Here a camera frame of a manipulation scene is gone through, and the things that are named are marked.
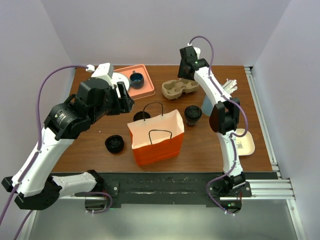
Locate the black cup lid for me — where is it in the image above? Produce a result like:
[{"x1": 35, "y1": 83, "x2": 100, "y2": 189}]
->
[
  {"x1": 104, "y1": 135, "x2": 125, "y2": 154},
  {"x1": 184, "y1": 105, "x2": 202, "y2": 121}
]

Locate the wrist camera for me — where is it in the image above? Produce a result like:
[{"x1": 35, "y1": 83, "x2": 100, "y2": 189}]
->
[
  {"x1": 187, "y1": 43, "x2": 201, "y2": 59},
  {"x1": 85, "y1": 62, "x2": 115, "y2": 89}
]

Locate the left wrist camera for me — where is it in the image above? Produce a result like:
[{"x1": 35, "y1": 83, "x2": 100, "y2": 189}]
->
[{"x1": 85, "y1": 62, "x2": 115, "y2": 89}]

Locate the black cup lid on table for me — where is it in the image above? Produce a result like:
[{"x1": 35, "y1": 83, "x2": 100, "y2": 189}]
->
[{"x1": 104, "y1": 135, "x2": 125, "y2": 154}]

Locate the dark coffee cup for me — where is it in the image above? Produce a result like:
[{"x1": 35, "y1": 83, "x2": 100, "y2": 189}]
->
[
  {"x1": 185, "y1": 117, "x2": 199, "y2": 127},
  {"x1": 133, "y1": 111, "x2": 151, "y2": 122}
]

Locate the aluminium frame rail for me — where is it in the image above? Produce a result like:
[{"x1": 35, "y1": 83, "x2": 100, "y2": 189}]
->
[{"x1": 244, "y1": 66, "x2": 282, "y2": 179}]

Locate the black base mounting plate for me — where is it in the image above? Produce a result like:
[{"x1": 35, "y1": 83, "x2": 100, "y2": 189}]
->
[{"x1": 74, "y1": 172, "x2": 251, "y2": 213}]

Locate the orange paper bag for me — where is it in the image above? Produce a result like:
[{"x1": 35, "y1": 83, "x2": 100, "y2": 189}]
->
[{"x1": 127, "y1": 108, "x2": 185, "y2": 167}]

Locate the light blue straw holder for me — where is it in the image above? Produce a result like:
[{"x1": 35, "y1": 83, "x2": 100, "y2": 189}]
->
[{"x1": 201, "y1": 95, "x2": 214, "y2": 117}]

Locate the white wrapped straws bundle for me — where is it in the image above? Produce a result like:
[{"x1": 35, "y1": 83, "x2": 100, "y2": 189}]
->
[{"x1": 221, "y1": 78, "x2": 238, "y2": 96}]

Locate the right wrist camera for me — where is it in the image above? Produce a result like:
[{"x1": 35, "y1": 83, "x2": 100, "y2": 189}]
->
[{"x1": 187, "y1": 43, "x2": 201, "y2": 59}]

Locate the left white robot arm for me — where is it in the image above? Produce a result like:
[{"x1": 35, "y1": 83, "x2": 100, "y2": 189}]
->
[{"x1": 1, "y1": 77, "x2": 134, "y2": 211}]

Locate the white panda dish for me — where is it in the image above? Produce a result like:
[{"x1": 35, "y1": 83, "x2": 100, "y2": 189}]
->
[{"x1": 236, "y1": 131, "x2": 256, "y2": 156}]

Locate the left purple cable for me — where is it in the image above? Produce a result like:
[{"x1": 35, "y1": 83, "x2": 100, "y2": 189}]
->
[{"x1": 0, "y1": 64, "x2": 95, "y2": 240}]

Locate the pink plastic tray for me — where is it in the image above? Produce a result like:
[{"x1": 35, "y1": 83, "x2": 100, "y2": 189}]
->
[{"x1": 113, "y1": 64, "x2": 156, "y2": 100}]

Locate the dark blue ceramic cup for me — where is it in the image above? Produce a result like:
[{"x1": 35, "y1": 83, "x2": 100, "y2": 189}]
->
[{"x1": 129, "y1": 70, "x2": 145, "y2": 89}]

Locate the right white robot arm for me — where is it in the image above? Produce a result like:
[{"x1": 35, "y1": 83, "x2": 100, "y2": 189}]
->
[{"x1": 178, "y1": 45, "x2": 246, "y2": 197}]

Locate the cardboard cup carrier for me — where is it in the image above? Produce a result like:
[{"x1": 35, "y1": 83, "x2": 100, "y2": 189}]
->
[{"x1": 161, "y1": 78, "x2": 200, "y2": 100}]

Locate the white plate with strawberry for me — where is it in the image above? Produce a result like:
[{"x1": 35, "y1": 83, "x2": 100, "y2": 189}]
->
[{"x1": 111, "y1": 72, "x2": 130, "y2": 91}]

